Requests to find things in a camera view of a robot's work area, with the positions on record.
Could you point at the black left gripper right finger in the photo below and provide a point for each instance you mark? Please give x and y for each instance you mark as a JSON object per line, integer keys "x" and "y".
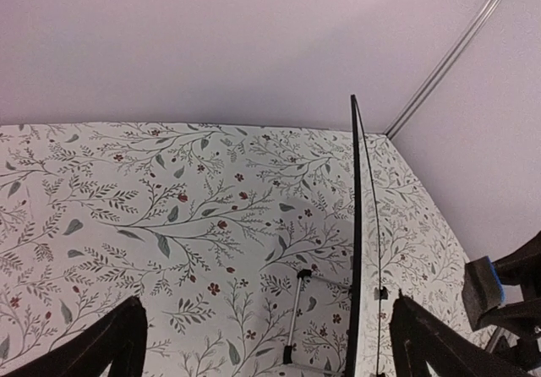
{"x": 420, "y": 342}

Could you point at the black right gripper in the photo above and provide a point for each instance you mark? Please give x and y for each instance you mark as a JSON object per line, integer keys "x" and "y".
{"x": 518, "y": 324}

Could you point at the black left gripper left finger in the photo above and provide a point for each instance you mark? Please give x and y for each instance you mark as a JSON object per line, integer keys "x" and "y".
{"x": 116, "y": 342}

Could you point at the blue whiteboard eraser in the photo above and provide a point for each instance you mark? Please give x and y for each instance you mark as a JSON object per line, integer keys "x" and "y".
{"x": 482, "y": 291}

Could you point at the white whiteboard black frame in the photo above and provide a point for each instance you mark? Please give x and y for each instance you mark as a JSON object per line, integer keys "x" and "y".
{"x": 364, "y": 331}

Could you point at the black whiteboard stand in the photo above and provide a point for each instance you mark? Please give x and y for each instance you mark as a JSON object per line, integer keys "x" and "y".
{"x": 287, "y": 358}

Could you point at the floral patterned table mat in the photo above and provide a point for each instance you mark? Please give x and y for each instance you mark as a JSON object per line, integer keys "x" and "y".
{"x": 208, "y": 225}

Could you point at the right aluminium corner post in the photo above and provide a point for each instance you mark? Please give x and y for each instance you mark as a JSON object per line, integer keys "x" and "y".
{"x": 442, "y": 68}

